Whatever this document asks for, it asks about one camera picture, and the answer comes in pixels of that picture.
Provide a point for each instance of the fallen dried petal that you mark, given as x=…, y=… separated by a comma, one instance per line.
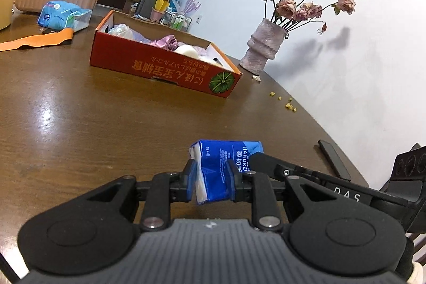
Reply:
x=256, y=78

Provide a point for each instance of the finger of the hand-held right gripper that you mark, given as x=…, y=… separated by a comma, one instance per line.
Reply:
x=273, y=162

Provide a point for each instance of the crumpled clear plastic bottle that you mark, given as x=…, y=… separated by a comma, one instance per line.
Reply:
x=124, y=32

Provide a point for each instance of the red cardboard box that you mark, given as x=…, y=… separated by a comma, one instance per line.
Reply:
x=149, y=67

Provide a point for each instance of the blue wet wipes pack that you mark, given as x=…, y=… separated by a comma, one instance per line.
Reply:
x=60, y=16

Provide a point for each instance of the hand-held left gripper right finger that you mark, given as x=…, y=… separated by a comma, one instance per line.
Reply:
x=233, y=182

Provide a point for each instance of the mauve satin scrunchie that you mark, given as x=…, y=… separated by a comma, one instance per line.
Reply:
x=164, y=41

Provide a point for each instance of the cluster of small bottles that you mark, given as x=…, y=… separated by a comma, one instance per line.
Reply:
x=179, y=21

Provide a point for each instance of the white round sponge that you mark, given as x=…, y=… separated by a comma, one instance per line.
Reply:
x=185, y=50

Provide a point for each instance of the blue tissue pack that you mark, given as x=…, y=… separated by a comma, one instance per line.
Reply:
x=216, y=164

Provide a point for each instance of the black phone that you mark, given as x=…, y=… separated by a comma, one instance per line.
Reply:
x=334, y=159

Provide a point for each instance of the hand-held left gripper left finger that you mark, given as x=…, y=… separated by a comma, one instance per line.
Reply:
x=190, y=181

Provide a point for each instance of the dark wooden chair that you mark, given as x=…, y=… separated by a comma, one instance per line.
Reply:
x=416, y=247

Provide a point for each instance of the grey textured vase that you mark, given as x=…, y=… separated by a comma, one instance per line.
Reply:
x=261, y=47

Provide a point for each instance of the purple feather decoration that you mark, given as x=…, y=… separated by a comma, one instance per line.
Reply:
x=189, y=3

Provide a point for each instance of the yellow cup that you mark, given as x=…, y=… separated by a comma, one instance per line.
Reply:
x=163, y=4

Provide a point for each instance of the scattered yellow flower crumbs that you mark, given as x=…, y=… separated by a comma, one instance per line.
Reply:
x=288, y=104

